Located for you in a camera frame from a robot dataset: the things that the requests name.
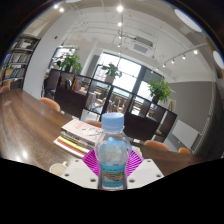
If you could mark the white wall panel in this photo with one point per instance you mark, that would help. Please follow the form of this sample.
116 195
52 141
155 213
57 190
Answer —
185 133

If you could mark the ceiling air conditioner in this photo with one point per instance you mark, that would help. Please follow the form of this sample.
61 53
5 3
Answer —
141 46

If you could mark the red-striped white book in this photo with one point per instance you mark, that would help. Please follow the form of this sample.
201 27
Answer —
66 147

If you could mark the large dark-potted green plant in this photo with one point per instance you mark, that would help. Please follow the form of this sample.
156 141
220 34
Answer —
161 90

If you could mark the white-covered book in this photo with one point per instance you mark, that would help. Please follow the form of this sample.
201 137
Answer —
81 130

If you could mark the ceiling lights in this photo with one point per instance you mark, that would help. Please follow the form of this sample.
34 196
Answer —
120 8

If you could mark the yellow-spined book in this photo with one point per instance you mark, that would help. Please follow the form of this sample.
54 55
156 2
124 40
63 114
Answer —
70 143

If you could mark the tall dark bookshelf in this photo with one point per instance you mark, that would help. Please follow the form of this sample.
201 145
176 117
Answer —
20 63

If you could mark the small white-potted green plant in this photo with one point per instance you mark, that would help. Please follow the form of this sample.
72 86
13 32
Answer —
111 70

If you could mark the dark-spined book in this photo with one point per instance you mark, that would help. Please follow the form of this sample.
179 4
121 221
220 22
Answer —
75 139

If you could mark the red wall alarm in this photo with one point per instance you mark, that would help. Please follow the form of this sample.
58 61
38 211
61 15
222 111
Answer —
56 37

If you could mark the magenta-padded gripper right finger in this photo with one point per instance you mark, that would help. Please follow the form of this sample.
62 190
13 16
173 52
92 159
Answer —
145 173

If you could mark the low dark shelf unit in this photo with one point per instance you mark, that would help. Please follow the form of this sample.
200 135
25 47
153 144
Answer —
71 100

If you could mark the clear blue-capped water bottle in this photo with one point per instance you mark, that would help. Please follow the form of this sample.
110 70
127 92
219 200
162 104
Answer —
112 156

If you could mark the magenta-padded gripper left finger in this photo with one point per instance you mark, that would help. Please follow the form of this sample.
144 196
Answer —
80 173

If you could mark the bushy potted green plant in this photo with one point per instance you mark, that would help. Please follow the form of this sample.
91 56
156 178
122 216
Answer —
70 61

